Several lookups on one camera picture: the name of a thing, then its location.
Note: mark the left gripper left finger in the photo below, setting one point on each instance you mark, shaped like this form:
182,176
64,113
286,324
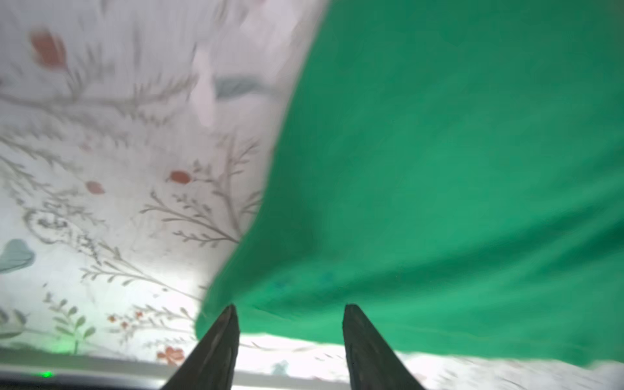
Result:
211,364

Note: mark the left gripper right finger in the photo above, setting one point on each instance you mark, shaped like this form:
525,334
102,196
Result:
371,362

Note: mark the green tank top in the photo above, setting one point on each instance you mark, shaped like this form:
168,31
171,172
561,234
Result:
455,168

